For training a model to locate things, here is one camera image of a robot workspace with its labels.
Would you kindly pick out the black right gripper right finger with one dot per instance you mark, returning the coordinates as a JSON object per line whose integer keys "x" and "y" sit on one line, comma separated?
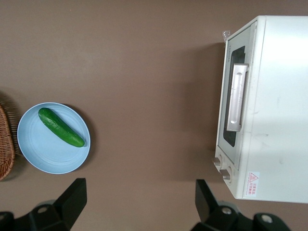
{"x": 209, "y": 211}

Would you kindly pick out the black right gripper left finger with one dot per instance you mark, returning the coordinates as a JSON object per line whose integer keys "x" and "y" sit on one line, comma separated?
{"x": 65, "y": 207}

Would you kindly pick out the beige oven knob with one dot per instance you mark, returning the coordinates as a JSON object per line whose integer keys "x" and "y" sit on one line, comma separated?
{"x": 226, "y": 174}
{"x": 217, "y": 161}

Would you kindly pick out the white toaster oven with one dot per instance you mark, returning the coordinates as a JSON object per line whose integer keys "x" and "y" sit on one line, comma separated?
{"x": 276, "y": 96}

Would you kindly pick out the red warning sticker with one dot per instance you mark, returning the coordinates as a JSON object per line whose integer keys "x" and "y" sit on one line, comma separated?
{"x": 252, "y": 183}

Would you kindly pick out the light blue plate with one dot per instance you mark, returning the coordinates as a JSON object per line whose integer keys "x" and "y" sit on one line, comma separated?
{"x": 43, "y": 149}

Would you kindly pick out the green cucumber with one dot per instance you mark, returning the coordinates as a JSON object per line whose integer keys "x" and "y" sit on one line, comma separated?
{"x": 60, "y": 127}

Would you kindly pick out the brown wicker basket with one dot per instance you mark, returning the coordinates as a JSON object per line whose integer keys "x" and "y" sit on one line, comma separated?
{"x": 4, "y": 144}

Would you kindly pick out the brown table cover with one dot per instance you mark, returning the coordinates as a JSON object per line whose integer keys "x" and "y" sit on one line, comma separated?
{"x": 144, "y": 72}

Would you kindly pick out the clear tape piece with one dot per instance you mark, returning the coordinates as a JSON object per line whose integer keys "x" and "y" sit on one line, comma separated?
{"x": 226, "y": 36}

